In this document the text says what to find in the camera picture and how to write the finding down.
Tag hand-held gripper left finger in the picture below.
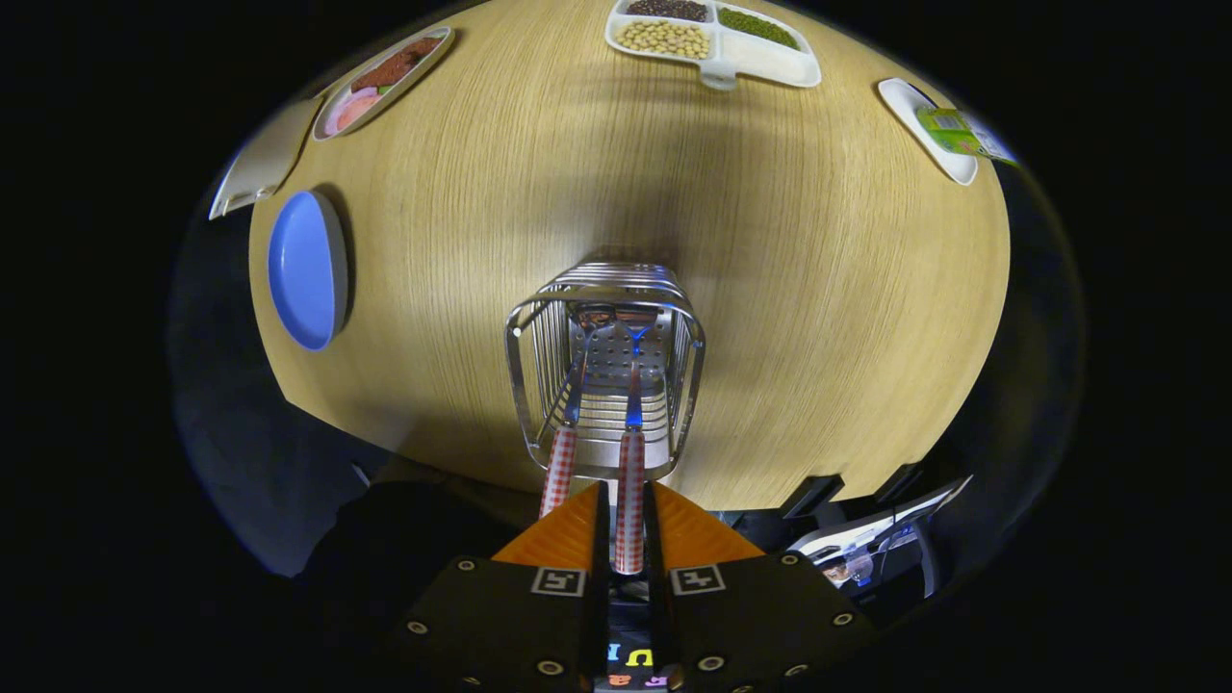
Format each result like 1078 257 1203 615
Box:
395 481 610 693

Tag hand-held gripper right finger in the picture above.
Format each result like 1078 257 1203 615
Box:
643 481 877 693

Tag spoon with red checked handle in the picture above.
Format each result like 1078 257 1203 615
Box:
539 306 622 521

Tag fork with red checked handle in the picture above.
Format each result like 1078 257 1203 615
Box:
616 327 646 577

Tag black table clamp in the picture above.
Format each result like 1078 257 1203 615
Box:
873 462 927 504
780 474 846 521

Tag blue round plate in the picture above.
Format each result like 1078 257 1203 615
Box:
268 190 348 351

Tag white toaster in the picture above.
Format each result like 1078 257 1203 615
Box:
209 96 324 220

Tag green label metal bottle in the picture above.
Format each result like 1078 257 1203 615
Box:
914 106 1019 167

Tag small white dish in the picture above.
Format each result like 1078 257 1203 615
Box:
878 78 979 186

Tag white oval food plate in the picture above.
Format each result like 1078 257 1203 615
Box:
312 26 456 142

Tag white divided tray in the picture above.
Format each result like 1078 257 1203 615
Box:
604 0 823 91

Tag yellow soybeans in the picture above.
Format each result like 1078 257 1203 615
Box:
614 19 711 61

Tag green mung beans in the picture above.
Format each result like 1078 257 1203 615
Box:
717 7 802 51

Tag dark red beans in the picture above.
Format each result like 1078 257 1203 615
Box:
626 0 711 22

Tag white flat object with cables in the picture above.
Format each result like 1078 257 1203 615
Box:
787 476 973 598

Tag metal wire cutlery basket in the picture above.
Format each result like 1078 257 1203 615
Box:
504 262 706 481

